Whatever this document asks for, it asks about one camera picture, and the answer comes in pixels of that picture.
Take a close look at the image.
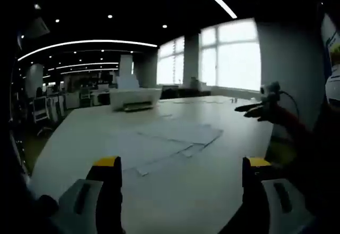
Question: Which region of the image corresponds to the white mesh office chair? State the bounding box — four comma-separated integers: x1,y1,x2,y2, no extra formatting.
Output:
32,97,50,124

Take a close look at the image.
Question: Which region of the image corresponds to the person's black shirt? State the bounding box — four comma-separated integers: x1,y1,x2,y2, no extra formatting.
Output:
300,95,340,234

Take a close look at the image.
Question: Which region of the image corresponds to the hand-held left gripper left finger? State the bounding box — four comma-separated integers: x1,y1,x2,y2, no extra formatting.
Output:
57,156,123,234

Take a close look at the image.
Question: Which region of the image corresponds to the white inkjet printer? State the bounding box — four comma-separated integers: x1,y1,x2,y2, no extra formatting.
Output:
108,87,163,113

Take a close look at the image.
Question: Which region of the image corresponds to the white neck-worn device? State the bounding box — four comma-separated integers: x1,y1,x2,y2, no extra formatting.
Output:
325,72,340,106

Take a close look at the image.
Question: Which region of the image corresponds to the ceiling air conditioner panel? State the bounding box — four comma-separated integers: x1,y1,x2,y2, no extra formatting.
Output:
25,15,51,39

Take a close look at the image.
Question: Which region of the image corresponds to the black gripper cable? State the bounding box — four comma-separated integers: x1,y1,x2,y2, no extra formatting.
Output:
277,90,301,124

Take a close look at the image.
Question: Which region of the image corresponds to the blue white wall poster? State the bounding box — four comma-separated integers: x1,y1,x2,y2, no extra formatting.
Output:
320,13,340,69

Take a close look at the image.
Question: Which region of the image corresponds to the white table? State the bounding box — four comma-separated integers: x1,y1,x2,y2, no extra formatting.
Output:
30,95,274,234

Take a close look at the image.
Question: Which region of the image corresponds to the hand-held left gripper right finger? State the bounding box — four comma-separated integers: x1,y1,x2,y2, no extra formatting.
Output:
242,156,317,234

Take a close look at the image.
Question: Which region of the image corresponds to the printer feed paper bundle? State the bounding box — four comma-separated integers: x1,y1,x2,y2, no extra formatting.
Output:
116,74,140,90

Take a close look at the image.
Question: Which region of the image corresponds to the thin ceiling light strip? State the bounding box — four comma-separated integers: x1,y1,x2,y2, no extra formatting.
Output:
17,39,158,61

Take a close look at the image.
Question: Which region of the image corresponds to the large bright window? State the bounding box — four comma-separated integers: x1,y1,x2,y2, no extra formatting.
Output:
199,18,262,91
156,36,186,86

